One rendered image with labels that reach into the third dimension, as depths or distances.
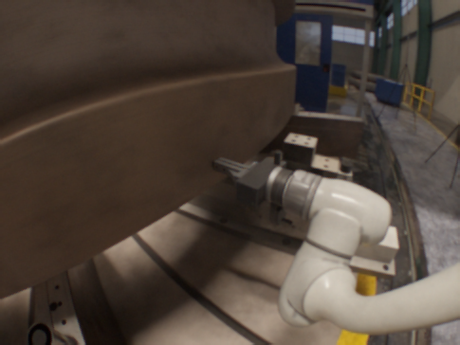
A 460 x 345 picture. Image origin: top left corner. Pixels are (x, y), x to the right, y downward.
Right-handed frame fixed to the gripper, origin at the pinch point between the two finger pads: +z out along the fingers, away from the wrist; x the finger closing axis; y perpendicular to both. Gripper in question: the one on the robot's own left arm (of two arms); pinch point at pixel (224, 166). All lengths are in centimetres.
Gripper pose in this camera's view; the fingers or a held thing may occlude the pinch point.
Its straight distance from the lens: 51.1
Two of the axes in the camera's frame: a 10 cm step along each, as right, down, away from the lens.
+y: -0.2, -8.6, -5.1
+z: -8.0, -3.0, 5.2
